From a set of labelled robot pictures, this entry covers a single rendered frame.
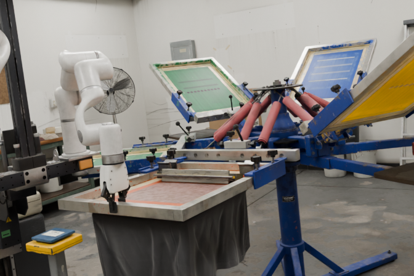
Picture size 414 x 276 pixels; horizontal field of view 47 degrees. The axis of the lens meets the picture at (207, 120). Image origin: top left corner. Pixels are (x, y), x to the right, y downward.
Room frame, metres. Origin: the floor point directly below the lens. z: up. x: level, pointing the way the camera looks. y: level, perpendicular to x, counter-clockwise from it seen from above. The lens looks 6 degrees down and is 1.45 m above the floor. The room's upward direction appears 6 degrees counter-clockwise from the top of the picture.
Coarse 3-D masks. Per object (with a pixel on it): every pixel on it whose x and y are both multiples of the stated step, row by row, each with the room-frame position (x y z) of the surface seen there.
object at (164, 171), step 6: (186, 174) 2.05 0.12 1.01; (192, 174) 2.03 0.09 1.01; (198, 174) 2.01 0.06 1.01; (204, 174) 2.00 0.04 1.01; (210, 174) 1.98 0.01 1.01; (216, 174) 1.97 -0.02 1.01; (222, 174) 1.95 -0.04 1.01; (228, 174) 1.94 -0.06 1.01; (162, 180) 2.11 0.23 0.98; (168, 180) 2.09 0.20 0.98; (174, 180) 2.08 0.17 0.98; (180, 180) 2.06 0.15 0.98; (186, 180) 2.04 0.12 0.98; (192, 180) 2.02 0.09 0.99; (198, 180) 2.01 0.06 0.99; (204, 180) 1.99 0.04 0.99; (210, 180) 1.98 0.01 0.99; (216, 180) 1.96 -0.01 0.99; (222, 180) 1.94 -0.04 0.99; (228, 180) 1.93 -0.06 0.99
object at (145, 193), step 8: (152, 184) 2.07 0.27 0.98; (160, 184) 2.05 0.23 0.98; (168, 184) 2.04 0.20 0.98; (176, 184) 2.02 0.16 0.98; (184, 184) 2.01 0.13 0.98; (128, 192) 1.95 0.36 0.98; (136, 192) 1.93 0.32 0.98; (144, 192) 1.92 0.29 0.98; (152, 192) 1.91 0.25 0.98; (160, 192) 1.89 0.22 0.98; (168, 192) 1.88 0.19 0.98; (128, 200) 1.80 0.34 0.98; (136, 200) 1.79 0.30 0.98; (144, 200) 1.78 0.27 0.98
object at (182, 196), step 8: (192, 184) 1.99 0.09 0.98; (200, 184) 1.98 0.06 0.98; (208, 184) 1.96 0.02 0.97; (216, 184) 1.95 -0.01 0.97; (224, 184) 1.93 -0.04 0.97; (176, 192) 1.86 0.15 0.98; (184, 192) 1.85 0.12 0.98; (192, 192) 1.84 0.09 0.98; (200, 192) 1.83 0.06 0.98; (208, 192) 1.81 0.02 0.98; (152, 200) 1.76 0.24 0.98; (160, 200) 1.75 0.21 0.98; (168, 200) 1.74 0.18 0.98; (176, 200) 1.73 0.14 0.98; (184, 200) 1.72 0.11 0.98
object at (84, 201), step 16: (144, 176) 2.14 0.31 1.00; (80, 192) 1.87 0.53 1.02; (96, 192) 1.89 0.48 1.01; (224, 192) 1.67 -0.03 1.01; (240, 192) 1.77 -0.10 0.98; (64, 208) 1.75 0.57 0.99; (80, 208) 1.71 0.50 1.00; (96, 208) 1.66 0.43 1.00; (128, 208) 1.58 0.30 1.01; (144, 208) 1.54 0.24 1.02; (160, 208) 1.50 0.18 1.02; (176, 208) 1.48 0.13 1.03; (192, 208) 1.50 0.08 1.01; (208, 208) 1.58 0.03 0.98
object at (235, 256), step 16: (224, 208) 1.79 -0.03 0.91; (240, 208) 1.92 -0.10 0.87; (192, 224) 1.61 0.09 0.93; (208, 224) 1.70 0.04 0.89; (224, 224) 1.79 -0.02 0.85; (240, 224) 1.91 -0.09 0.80; (192, 240) 1.60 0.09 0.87; (208, 240) 1.70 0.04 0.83; (224, 240) 1.80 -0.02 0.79; (240, 240) 1.90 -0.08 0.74; (192, 256) 1.60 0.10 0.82; (208, 256) 1.70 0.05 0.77; (224, 256) 1.79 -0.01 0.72; (240, 256) 1.90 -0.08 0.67; (192, 272) 1.59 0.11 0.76; (208, 272) 1.68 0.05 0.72
